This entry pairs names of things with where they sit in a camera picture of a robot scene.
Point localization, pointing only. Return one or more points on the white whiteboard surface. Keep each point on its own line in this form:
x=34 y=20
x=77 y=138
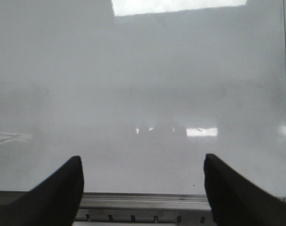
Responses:
x=143 y=94

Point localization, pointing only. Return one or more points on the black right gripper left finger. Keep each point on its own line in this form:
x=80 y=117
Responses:
x=54 y=202

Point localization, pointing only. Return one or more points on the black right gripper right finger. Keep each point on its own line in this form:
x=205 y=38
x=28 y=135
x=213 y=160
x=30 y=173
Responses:
x=235 y=201

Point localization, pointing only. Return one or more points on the grey aluminium whiteboard frame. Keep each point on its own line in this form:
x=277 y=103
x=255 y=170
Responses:
x=143 y=202

